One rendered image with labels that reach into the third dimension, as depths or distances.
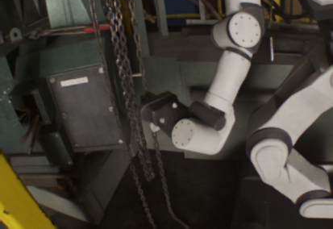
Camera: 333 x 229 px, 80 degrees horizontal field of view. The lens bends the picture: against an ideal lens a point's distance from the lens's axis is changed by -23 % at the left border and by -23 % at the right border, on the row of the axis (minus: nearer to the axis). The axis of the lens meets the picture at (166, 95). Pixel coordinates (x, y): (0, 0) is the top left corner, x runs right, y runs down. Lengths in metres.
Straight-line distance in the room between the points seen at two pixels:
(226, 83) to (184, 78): 0.63
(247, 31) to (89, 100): 0.53
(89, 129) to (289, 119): 0.64
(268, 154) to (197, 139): 0.24
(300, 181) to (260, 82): 0.51
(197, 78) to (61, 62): 0.63
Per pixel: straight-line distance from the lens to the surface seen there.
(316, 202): 0.90
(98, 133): 0.88
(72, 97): 0.82
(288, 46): 1.21
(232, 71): 0.54
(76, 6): 1.39
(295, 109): 0.65
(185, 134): 0.52
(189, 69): 1.13
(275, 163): 0.70
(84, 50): 0.79
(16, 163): 1.15
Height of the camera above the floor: 1.02
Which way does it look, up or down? 30 degrees down
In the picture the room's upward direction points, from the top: 8 degrees counter-clockwise
